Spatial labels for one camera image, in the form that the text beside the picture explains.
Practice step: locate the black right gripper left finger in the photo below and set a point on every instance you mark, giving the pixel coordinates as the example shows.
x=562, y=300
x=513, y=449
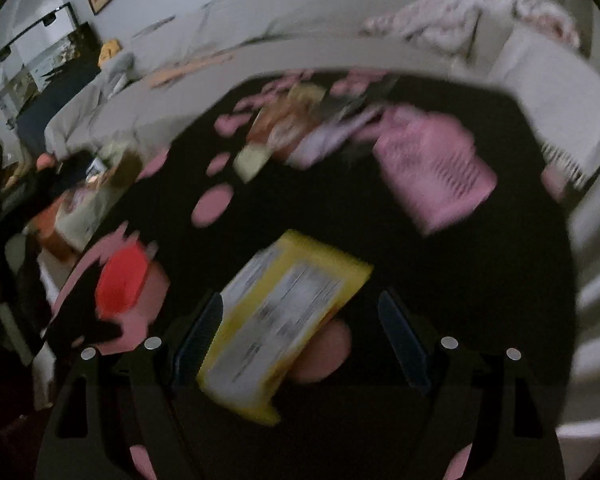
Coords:
x=107, y=398

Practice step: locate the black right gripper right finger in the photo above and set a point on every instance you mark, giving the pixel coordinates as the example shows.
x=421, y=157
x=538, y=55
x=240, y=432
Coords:
x=488, y=408

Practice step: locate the yellow silver snack bag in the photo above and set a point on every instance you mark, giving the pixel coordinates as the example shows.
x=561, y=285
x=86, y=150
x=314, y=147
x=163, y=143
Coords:
x=271, y=309

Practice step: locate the red box lid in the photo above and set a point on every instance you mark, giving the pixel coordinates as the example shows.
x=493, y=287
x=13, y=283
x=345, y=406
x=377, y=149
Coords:
x=121, y=281

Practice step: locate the pink plastic basket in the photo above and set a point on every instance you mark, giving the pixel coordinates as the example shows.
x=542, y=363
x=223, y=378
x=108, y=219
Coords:
x=430, y=163

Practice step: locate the orange long shoehorn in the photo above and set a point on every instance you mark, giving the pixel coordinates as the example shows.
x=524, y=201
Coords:
x=166, y=75

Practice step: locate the grey plush toy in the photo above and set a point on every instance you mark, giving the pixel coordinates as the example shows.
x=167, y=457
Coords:
x=117, y=73

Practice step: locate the orange snack packet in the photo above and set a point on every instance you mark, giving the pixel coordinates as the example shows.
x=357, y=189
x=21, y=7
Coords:
x=281, y=126

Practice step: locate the yellow plush toy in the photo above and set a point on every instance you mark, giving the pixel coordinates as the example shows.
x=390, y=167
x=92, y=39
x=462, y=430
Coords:
x=108, y=51

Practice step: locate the glass fish tank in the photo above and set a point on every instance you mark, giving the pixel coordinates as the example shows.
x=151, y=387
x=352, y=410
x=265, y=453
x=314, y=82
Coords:
x=39, y=54

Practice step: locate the pink floral blanket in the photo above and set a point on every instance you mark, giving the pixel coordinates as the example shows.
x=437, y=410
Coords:
x=447, y=26

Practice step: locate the grey covered sofa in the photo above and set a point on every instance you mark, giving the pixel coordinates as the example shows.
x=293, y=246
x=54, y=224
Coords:
x=557, y=89

